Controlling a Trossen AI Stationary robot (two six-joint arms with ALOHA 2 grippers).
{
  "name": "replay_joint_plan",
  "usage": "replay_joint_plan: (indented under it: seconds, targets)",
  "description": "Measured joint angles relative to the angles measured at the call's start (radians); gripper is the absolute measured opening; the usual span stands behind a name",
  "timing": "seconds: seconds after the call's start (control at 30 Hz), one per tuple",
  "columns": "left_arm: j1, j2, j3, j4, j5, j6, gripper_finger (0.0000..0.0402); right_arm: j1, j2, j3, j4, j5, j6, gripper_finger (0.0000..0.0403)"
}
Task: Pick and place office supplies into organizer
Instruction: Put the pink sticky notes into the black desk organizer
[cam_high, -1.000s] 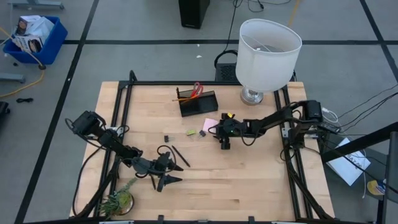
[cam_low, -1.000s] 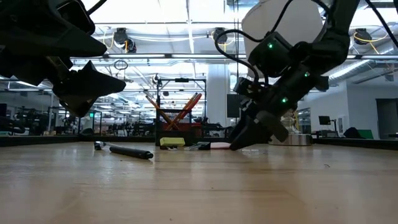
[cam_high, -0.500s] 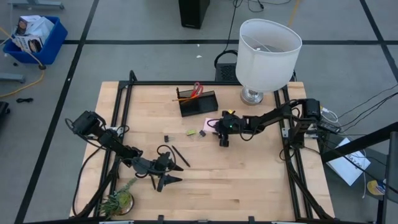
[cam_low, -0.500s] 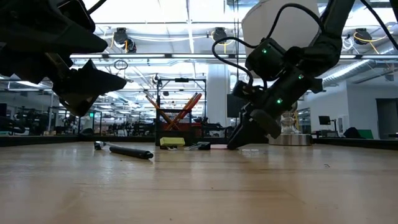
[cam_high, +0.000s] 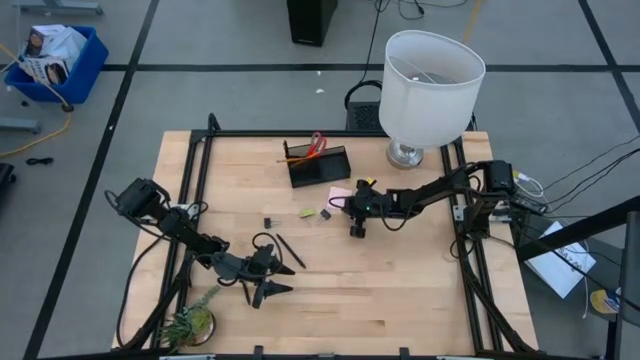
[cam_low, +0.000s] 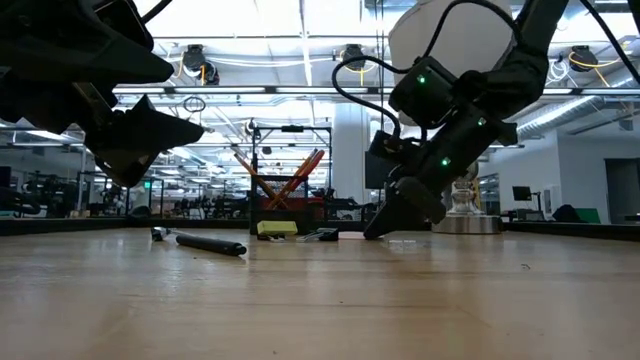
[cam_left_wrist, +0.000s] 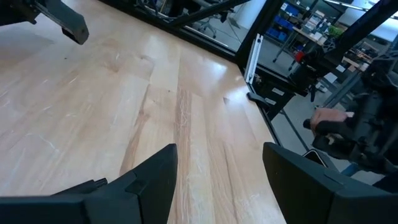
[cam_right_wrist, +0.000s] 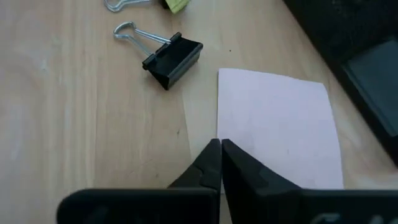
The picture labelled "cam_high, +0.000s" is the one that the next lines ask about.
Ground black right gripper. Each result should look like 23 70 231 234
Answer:
342 178 387 240

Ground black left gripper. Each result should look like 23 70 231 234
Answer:
246 243 297 310

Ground pink sticky note pad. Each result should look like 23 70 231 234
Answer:
326 186 354 212

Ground red-handled scissors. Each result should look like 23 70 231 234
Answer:
305 131 328 159

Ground yellow pencil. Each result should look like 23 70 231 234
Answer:
276 152 321 165

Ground black mesh desk organizer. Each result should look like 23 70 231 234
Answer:
282 139 352 189

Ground potted succulent plant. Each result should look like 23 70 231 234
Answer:
158 284 222 351

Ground black vented box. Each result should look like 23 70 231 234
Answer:
345 101 384 132

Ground white shade silver lamp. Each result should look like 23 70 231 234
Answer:
377 29 488 170

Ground white and yellow plug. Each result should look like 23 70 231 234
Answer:
513 170 545 199

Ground black tower case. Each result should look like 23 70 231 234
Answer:
286 0 339 48

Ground white booklet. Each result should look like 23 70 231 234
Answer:
524 220 598 300

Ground black diagonal beam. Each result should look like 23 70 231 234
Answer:
514 194 640 262

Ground blue plastic bin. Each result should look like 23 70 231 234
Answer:
3 24 110 105

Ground boxes and papers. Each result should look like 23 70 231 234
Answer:
19 23 89 86

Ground black aluminium table frame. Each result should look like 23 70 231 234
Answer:
113 112 540 360

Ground yellow floor cable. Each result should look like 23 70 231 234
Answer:
0 42 74 159

